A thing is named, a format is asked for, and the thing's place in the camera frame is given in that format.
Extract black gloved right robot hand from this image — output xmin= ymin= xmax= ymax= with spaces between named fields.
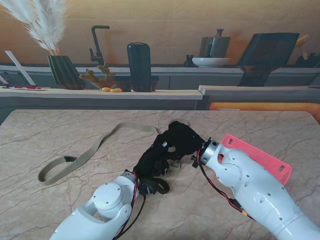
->
xmin=159 ymin=120 xmax=205 ymax=161

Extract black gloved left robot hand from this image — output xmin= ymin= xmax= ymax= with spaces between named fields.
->
xmin=134 ymin=139 xmax=176 ymax=181

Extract dark brown woven belt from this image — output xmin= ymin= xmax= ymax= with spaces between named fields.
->
xmin=147 ymin=152 xmax=183 ymax=196

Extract beige woven belt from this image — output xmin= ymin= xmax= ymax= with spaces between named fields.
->
xmin=37 ymin=119 xmax=191 ymax=186

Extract pink plastic storage basket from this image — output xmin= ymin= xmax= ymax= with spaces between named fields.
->
xmin=219 ymin=134 xmax=293 ymax=186

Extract small black figurine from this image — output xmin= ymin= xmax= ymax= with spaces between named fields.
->
xmin=184 ymin=54 xmax=195 ymax=68

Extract white speckled bowl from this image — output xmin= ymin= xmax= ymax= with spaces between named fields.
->
xmin=191 ymin=57 xmax=231 ymax=68

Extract yellow lemons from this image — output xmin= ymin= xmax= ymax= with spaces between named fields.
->
xmin=100 ymin=86 xmax=124 ymax=94

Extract tall black appliance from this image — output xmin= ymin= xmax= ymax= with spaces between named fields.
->
xmin=113 ymin=42 xmax=160 ymax=93

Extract grey lidded pot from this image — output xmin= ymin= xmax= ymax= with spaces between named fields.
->
xmin=199 ymin=28 xmax=232 ymax=59

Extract green cactus plant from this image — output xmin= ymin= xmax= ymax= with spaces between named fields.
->
xmin=78 ymin=61 xmax=117 ymax=90

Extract dark angular stand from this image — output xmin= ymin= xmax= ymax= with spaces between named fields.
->
xmin=236 ymin=32 xmax=300 ymax=87

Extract dark ribbed vase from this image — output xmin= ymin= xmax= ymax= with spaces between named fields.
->
xmin=47 ymin=55 xmax=87 ymax=91

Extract black kitchen faucet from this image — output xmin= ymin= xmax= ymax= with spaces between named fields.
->
xmin=89 ymin=25 xmax=111 ymax=67

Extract plate with red food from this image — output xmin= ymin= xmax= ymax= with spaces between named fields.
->
xmin=8 ymin=85 xmax=47 ymax=92

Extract small dark container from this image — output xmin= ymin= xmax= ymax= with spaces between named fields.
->
xmin=296 ymin=52 xmax=320 ymax=68

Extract yellow wooden utensil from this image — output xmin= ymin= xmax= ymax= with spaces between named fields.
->
xmin=294 ymin=34 xmax=312 ymax=60

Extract white leaning board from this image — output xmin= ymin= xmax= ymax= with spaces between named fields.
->
xmin=4 ymin=50 xmax=37 ymax=86

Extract white pampas grass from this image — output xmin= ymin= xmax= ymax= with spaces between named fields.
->
xmin=0 ymin=0 xmax=70 ymax=57

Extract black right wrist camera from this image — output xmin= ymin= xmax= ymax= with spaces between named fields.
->
xmin=190 ymin=154 xmax=201 ymax=169

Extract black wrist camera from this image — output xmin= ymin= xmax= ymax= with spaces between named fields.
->
xmin=190 ymin=154 xmax=201 ymax=169
xmin=138 ymin=181 xmax=158 ymax=196

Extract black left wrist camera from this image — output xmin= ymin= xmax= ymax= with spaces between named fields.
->
xmin=138 ymin=181 xmax=158 ymax=196

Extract red black cable bundle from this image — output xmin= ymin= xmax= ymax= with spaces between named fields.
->
xmin=196 ymin=149 xmax=255 ymax=221
xmin=113 ymin=170 xmax=147 ymax=240

